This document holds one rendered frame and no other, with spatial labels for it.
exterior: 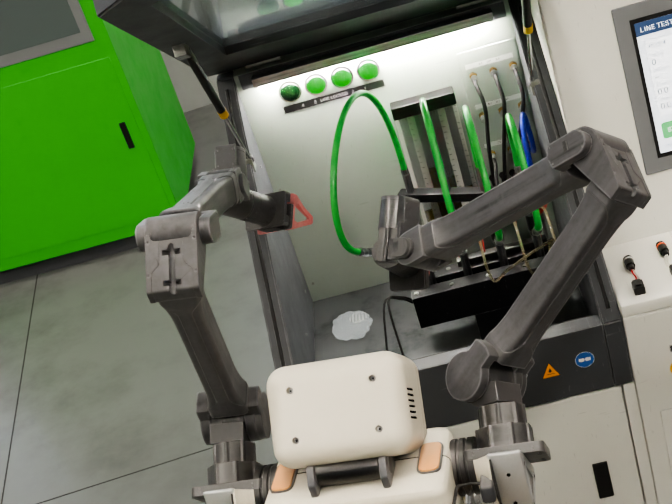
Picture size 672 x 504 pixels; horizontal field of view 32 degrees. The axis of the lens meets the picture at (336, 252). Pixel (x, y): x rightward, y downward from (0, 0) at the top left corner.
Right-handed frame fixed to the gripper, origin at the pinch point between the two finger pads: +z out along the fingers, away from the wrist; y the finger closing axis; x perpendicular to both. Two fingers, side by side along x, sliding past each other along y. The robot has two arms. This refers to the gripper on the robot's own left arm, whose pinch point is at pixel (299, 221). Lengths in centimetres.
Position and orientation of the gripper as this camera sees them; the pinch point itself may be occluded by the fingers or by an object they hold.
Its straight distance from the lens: 224.4
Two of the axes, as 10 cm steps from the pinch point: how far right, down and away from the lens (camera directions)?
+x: -0.5, 9.8, -2.1
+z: 6.8, 1.9, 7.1
